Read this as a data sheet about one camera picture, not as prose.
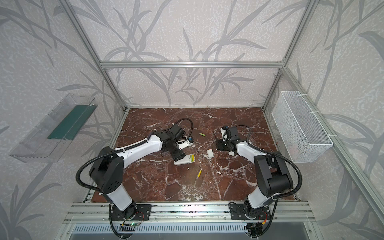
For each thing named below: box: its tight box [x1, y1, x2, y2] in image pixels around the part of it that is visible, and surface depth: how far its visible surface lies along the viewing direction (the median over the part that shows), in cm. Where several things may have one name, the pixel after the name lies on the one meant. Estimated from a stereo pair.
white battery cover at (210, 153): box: [207, 149, 214, 159], surface depth 98 cm
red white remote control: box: [174, 154, 196, 166], surface depth 93 cm
